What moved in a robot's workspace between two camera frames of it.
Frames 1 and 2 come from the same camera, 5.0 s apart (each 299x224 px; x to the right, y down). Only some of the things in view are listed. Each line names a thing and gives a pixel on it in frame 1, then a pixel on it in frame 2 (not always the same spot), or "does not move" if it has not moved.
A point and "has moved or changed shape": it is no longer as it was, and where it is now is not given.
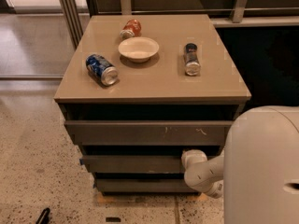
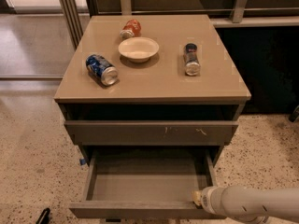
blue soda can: (101, 69) does not move
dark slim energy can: (192, 66) does not move
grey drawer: (133, 163) has moved or changed shape
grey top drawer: (149, 133) does not move
